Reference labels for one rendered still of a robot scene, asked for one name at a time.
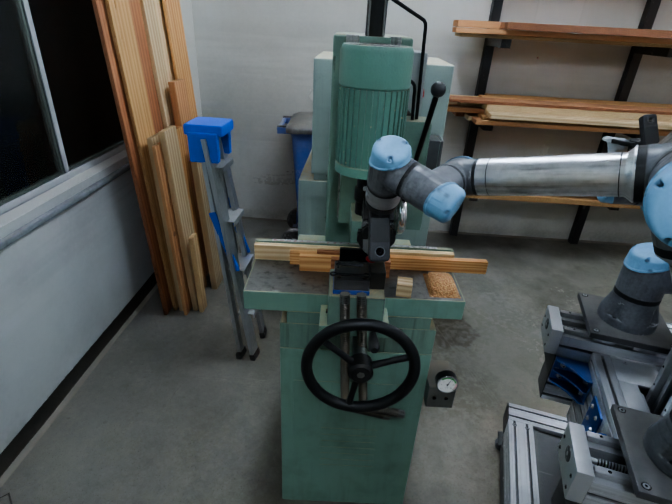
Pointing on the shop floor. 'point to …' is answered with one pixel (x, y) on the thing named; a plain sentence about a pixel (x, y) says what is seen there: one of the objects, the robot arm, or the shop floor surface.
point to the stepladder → (225, 220)
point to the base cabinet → (346, 433)
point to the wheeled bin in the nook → (302, 121)
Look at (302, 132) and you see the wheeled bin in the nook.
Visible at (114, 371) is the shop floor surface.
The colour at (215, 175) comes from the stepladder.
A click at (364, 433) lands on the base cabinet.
